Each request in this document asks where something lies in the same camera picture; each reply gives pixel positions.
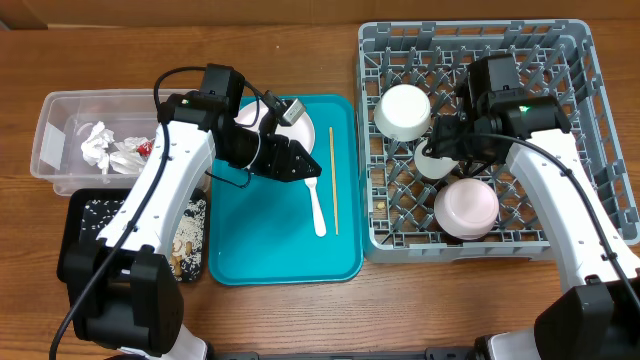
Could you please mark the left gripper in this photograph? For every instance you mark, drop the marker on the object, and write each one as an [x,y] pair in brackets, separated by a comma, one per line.
[288,168]

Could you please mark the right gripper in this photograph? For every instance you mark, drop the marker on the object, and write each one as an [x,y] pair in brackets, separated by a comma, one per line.
[450,142]

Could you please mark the small white round cup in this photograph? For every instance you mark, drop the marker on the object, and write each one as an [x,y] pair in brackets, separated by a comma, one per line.
[432,168]

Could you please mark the white bowl with nuts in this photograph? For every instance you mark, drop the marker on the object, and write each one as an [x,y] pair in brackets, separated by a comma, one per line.
[403,113]

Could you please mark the pink bowl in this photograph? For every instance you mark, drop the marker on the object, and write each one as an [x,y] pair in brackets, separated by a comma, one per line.
[466,209]

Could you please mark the red snack wrapper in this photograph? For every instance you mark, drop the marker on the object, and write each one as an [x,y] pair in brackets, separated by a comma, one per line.
[145,149]

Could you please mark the large white tissue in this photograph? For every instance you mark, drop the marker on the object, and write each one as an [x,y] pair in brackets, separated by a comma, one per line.
[125,159]

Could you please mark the small white tissue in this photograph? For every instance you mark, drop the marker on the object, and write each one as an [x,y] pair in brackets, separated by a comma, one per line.
[94,148]

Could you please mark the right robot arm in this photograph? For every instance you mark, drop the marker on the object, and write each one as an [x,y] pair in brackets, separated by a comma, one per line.
[597,316]

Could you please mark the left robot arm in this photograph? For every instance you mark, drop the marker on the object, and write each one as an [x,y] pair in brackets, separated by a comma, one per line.
[121,289]

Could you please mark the grey dishwasher rack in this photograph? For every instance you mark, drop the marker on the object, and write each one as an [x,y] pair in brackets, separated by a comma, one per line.
[553,57]

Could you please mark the pink white plate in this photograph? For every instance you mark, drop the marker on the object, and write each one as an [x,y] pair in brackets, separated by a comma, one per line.
[302,131]

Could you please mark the wooden chopstick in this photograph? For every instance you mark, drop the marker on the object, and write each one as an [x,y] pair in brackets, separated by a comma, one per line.
[334,180]

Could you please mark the teal plastic tray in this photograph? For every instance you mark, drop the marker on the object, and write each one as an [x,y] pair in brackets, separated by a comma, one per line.
[261,230]

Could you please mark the white plastic fork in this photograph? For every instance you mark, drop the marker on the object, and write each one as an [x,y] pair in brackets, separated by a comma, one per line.
[317,214]

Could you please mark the spilled rice and nuts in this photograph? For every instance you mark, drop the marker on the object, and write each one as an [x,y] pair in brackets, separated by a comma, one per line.
[186,257]

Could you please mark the clear plastic bin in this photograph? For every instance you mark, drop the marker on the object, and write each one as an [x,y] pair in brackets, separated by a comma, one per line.
[66,120]

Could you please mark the black plastic tray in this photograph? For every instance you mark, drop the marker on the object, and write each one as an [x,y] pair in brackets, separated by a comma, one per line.
[75,212]

